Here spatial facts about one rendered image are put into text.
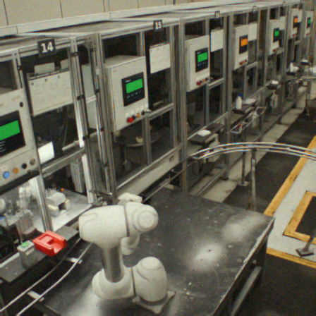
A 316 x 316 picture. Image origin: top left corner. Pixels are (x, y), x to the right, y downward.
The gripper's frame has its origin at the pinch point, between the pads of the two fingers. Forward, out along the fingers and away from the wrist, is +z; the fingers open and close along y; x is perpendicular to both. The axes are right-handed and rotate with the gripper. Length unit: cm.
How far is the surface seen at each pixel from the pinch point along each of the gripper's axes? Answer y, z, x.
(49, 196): -9.5, 40.3, 2.5
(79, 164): 2.3, 38.0, -26.6
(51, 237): -17.1, 13.3, 27.6
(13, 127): 54, 18, 32
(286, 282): -111, -98, -107
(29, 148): 37.8, 20.3, 23.7
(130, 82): 53, 18, -67
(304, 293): -111, -114, -101
